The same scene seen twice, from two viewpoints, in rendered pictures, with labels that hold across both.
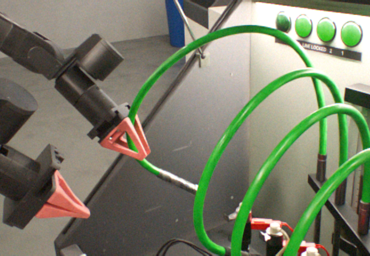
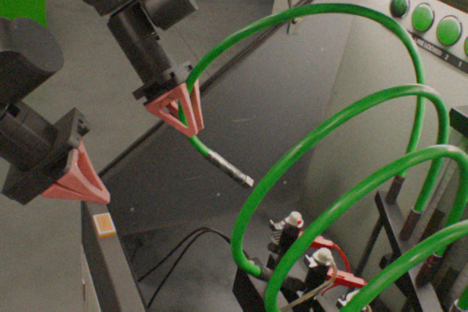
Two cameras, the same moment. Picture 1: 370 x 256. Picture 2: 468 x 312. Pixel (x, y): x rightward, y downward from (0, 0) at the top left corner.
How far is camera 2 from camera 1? 0.16 m
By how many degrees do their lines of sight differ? 10
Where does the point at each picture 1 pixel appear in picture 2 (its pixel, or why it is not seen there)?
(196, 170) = (252, 147)
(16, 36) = not seen: outside the picture
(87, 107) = (140, 59)
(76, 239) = not seen: hidden behind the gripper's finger
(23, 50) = not seen: outside the picture
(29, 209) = (34, 185)
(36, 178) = (48, 151)
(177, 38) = not seen: outside the picture
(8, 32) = not seen: outside the picture
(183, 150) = (244, 122)
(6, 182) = (10, 149)
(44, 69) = (97, 1)
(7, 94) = (23, 42)
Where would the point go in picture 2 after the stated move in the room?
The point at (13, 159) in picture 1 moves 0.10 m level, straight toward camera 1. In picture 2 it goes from (24, 123) to (12, 188)
